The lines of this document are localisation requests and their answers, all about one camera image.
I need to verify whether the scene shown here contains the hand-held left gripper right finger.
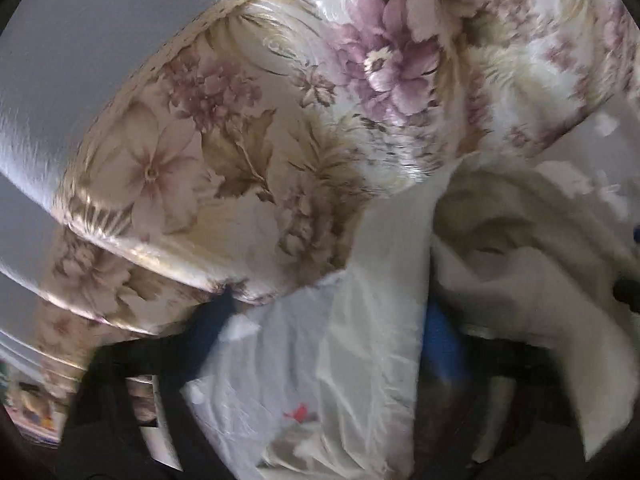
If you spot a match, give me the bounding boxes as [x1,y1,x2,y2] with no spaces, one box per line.
[410,300,601,480]

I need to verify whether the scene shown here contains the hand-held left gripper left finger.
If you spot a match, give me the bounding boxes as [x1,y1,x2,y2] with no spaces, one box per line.
[55,287,236,480]

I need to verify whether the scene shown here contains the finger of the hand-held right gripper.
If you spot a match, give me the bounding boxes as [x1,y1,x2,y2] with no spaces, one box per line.
[614,280,640,315]

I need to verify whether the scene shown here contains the beige zip jacket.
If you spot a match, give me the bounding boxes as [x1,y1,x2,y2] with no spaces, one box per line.
[180,160,640,480]

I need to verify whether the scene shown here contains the grey cloud print bed sheet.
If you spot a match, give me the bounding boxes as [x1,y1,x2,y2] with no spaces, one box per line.
[525,95,640,221]

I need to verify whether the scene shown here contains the blue curtain with floral border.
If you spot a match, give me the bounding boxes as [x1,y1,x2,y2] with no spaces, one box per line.
[0,0,640,411]

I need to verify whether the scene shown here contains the cluttered shelf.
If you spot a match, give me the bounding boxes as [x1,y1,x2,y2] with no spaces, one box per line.
[0,355,66,448]

